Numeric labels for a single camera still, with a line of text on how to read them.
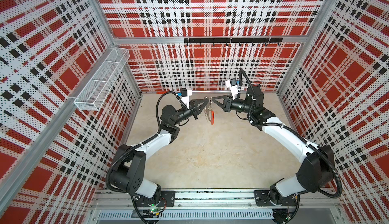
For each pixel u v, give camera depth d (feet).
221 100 2.23
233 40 2.92
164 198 2.41
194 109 2.14
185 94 2.09
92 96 3.03
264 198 2.40
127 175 1.42
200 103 2.27
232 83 2.13
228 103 2.10
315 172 1.37
